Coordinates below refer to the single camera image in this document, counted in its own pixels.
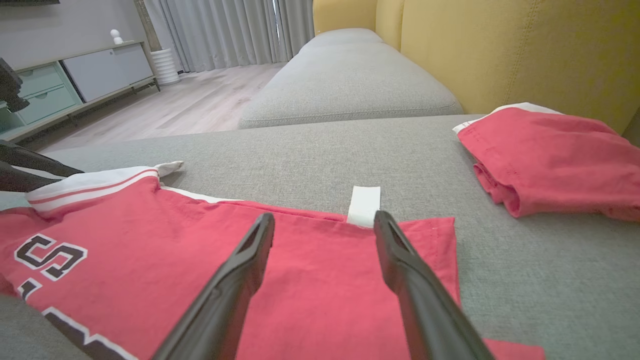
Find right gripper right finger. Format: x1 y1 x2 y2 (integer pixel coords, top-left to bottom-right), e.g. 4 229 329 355
373 210 495 360

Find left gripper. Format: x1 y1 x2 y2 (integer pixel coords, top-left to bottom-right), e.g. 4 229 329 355
0 57 84 194

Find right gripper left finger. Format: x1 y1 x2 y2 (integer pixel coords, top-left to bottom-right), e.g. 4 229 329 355
151 212 276 360

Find red jersey with black letters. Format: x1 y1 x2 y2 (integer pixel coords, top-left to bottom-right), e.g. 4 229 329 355
0 160 547 360

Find red shorts with white band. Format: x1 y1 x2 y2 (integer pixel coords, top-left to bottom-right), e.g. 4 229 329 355
452 102 640 223

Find mint green cabinet drawer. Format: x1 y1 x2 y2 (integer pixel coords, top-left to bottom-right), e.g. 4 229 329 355
15 62 66 99
17 85 84 126

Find small white fabric tag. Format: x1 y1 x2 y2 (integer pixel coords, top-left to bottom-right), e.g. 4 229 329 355
346 185 382 228

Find low white media cabinet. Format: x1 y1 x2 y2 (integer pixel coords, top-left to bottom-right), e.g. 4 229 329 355
0 40 162 144

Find large grey sofa seat cushion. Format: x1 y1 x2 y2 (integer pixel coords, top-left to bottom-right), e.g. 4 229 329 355
0 114 640 360

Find white ribbed pot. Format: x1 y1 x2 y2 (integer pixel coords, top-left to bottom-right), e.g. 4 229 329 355
150 48 181 86

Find brown wooden trunk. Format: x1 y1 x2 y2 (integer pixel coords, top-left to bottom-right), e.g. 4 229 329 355
132 0 163 53

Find medium grey sofa seat cushion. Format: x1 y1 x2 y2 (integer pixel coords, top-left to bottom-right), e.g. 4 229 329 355
237 42 464 130

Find grey curtain panel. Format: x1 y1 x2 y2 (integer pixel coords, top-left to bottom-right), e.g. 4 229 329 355
144 0 279 74
276 0 316 60

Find wide yellow sofa backrest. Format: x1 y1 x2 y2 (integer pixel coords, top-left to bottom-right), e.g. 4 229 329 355
400 0 640 136

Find small grey sofa seat cushion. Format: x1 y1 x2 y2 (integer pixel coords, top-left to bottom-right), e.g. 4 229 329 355
299 27 385 51

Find narrow yellow sofa backrest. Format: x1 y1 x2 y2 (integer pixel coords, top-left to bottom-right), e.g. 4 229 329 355
375 0 407 51

